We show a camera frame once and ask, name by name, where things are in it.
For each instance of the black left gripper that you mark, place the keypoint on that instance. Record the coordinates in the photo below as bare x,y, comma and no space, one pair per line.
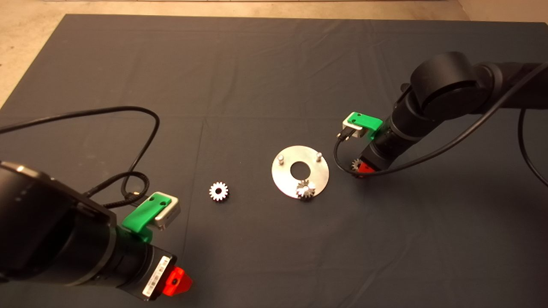
140,269

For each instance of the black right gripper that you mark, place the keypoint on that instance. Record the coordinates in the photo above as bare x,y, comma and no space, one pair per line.
387,147

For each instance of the dark steel planetary gear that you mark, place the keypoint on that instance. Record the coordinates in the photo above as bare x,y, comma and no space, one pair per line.
305,190
355,164

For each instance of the bright steel planetary gear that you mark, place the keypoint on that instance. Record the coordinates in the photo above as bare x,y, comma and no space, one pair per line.
218,188

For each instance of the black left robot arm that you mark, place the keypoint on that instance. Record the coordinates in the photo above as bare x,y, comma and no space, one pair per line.
43,226

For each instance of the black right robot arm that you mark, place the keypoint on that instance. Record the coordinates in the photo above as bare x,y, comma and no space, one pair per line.
449,85

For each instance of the round metal carrier plate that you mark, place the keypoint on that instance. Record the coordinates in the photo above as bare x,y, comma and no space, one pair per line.
284,179

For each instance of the dark grey table cloth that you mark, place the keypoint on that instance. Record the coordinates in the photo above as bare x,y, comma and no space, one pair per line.
257,85

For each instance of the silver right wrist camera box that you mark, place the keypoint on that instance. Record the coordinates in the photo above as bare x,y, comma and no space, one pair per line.
355,131

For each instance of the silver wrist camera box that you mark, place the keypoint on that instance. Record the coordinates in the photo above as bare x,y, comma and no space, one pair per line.
170,216
355,131

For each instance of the green right camera mount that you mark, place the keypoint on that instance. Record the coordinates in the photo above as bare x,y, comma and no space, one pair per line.
364,121

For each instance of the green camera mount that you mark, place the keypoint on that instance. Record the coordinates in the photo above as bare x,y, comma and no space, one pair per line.
146,214
364,121

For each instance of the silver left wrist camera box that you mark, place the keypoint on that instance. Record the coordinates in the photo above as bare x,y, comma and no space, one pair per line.
170,216

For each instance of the green left camera mount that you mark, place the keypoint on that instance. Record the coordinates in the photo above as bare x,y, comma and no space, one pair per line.
146,214

